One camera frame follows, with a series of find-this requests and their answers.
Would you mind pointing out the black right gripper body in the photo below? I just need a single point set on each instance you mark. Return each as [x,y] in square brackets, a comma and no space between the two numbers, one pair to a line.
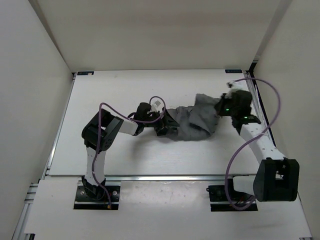
[226,108]

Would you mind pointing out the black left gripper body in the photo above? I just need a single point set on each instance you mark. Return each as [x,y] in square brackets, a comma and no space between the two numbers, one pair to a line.
[155,116]

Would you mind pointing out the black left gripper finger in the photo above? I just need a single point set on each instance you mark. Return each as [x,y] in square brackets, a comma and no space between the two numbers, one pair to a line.
[171,115]
[162,131]

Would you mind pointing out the grey pleated skirt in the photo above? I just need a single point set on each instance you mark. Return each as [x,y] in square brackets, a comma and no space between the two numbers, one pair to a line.
[197,122]

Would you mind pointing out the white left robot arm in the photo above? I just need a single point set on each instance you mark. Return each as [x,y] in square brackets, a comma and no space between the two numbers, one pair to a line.
[101,131]

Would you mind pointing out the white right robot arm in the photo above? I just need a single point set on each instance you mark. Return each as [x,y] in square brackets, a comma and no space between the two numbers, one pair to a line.
[277,176]

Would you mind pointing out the right blue corner label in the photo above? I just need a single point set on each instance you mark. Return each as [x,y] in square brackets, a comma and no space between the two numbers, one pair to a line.
[233,71]

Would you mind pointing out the blue corner label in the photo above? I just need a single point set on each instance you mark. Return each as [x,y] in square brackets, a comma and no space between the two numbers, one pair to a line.
[85,73]
[233,71]

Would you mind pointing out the left blue corner label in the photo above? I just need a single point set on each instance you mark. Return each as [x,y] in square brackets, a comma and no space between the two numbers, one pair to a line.
[85,73]

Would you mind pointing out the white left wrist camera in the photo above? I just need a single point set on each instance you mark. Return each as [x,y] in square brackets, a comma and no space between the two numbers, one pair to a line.
[157,106]

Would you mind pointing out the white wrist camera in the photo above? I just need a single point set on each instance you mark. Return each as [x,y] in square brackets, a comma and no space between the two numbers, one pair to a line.
[157,106]
[234,86]

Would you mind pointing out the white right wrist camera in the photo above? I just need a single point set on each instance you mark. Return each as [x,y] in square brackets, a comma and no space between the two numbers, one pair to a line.
[234,86]

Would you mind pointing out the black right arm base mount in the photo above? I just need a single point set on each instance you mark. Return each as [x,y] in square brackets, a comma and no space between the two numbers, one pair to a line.
[219,202]

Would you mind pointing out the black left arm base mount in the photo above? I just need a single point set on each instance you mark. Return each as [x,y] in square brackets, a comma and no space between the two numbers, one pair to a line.
[95,197]

